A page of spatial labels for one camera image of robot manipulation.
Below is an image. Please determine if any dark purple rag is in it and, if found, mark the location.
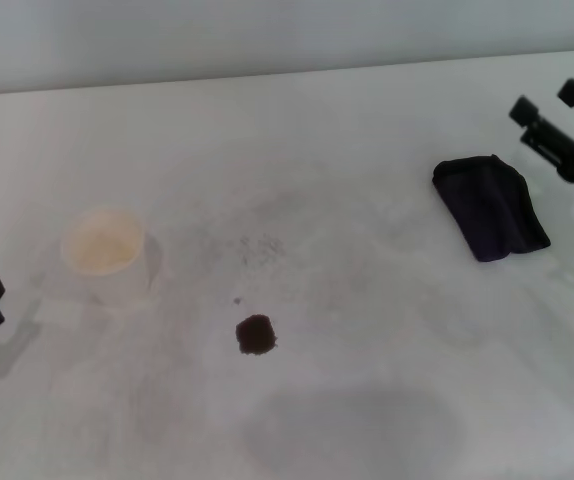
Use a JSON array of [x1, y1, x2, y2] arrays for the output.
[[430, 153, 552, 263]]

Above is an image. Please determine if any white paper cup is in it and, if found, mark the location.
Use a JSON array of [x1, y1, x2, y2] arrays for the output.
[[60, 205, 164, 312]]

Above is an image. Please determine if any dark brown liquid stain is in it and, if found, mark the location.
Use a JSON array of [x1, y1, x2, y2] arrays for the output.
[[234, 313, 281, 358]]

